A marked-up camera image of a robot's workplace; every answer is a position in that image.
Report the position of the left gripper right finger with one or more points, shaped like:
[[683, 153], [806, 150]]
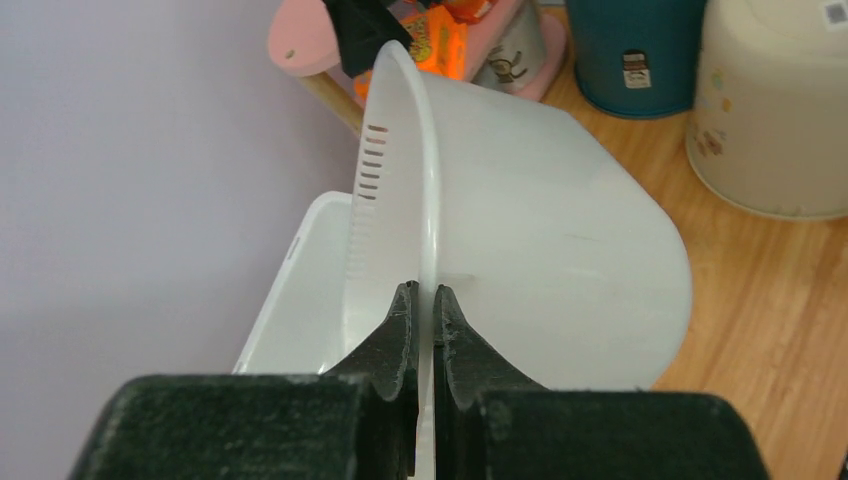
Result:
[[494, 422]]

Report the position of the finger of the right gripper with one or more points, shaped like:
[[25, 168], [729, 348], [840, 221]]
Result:
[[361, 28]]

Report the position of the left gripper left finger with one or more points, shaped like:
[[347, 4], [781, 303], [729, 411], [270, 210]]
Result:
[[356, 421]]

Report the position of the white plastic tub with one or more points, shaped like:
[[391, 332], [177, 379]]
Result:
[[299, 327]]

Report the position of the translucent white basin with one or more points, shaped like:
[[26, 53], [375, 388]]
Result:
[[556, 255]]

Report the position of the teal round bucket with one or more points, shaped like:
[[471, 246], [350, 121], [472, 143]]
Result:
[[636, 58]]

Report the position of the cream round bucket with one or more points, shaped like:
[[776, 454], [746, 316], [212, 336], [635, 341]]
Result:
[[768, 130]]

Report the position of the pink three-tier shelf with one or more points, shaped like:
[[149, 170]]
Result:
[[302, 43]]

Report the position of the orange snack box left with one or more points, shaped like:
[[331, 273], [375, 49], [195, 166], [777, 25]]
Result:
[[439, 41]]

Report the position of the orange snack box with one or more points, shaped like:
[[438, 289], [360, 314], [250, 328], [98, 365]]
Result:
[[466, 11], [439, 41]]

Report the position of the orange snack box right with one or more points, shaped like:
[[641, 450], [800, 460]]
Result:
[[466, 11]]

